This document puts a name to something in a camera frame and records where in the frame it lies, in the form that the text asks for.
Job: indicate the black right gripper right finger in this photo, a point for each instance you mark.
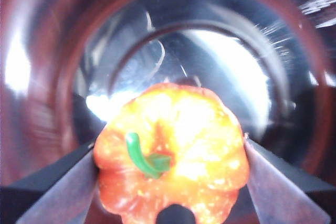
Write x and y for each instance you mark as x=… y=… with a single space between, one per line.
x=286 y=195

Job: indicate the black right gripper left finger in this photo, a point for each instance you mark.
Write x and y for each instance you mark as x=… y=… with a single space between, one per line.
x=47 y=197

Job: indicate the orange toy pumpkin green stem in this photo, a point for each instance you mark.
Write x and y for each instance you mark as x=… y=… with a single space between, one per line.
x=183 y=150

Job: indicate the pale green electric steamer pot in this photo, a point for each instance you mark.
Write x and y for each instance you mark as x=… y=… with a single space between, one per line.
x=183 y=24

